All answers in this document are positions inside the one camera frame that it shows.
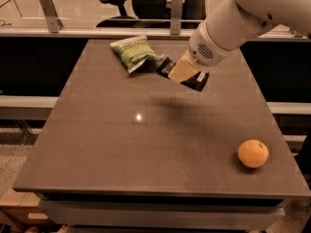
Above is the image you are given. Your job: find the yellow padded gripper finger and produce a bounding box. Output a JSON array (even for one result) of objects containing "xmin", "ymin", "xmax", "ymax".
[{"xmin": 168, "ymin": 54, "xmax": 200, "ymax": 83}]

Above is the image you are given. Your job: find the black rxbar chocolate wrapper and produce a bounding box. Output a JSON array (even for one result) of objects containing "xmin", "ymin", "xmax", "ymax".
[{"xmin": 156, "ymin": 57, "xmax": 209, "ymax": 91}]

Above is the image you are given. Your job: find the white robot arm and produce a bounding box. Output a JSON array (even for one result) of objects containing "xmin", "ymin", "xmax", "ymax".
[{"xmin": 168, "ymin": 0, "xmax": 311, "ymax": 83}]

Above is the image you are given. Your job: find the green jalapeno chip bag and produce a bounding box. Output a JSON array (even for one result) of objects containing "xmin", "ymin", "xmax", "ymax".
[{"xmin": 111, "ymin": 35, "xmax": 163, "ymax": 74}]

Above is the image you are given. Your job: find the black office chair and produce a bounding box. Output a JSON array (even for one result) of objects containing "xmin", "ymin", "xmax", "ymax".
[{"xmin": 97, "ymin": 0, "xmax": 206, "ymax": 29}]

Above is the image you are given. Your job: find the orange fruit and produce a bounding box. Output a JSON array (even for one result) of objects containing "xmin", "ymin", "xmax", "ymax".
[{"xmin": 237, "ymin": 140, "xmax": 269, "ymax": 168}]

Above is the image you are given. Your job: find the cardboard box under table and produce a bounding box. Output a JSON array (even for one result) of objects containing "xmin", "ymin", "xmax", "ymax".
[{"xmin": 0, "ymin": 188, "xmax": 56, "ymax": 233}]

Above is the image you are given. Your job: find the middle metal glass bracket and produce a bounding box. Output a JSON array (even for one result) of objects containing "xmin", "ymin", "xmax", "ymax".
[{"xmin": 170, "ymin": 0, "xmax": 183, "ymax": 35}]

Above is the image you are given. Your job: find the left metal glass bracket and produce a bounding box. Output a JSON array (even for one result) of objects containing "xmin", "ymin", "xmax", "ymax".
[{"xmin": 39, "ymin": 0, "xmax": 63, "ymax": 33}]

